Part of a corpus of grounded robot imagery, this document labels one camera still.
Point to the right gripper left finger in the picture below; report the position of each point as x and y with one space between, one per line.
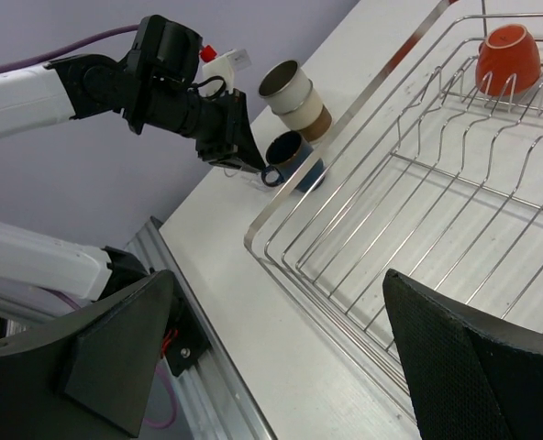
87 374

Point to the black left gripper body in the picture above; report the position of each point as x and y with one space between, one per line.
215 125

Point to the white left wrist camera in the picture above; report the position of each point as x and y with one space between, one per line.
218 70

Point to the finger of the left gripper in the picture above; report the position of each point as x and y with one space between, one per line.
234 146

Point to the aluminium mounting rail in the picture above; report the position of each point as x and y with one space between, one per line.
198 392

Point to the cream brown cup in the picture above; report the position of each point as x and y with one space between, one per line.
285 87
311 118

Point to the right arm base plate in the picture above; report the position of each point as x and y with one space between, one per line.
184 340

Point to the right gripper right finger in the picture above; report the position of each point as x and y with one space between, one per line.
470 375

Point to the wire dish rack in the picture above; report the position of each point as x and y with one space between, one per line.
427 175

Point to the orange cup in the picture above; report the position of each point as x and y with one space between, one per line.
509 61

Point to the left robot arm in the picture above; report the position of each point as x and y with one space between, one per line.
153 85

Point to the dark blue cup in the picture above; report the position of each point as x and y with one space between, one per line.
285 155

